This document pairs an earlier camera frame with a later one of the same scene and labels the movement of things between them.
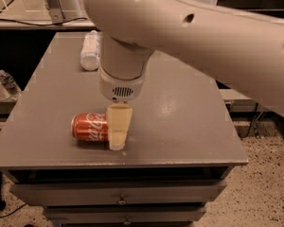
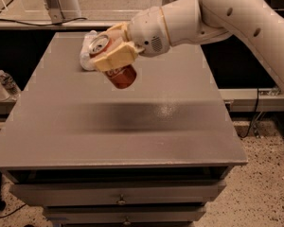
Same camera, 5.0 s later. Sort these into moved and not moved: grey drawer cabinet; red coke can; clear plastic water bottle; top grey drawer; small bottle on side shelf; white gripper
Moved: white gripper; red coke can
Not moved: top grey drawer; small bottle on side shelf; grey drawer cabinet; clear plastic water bottle
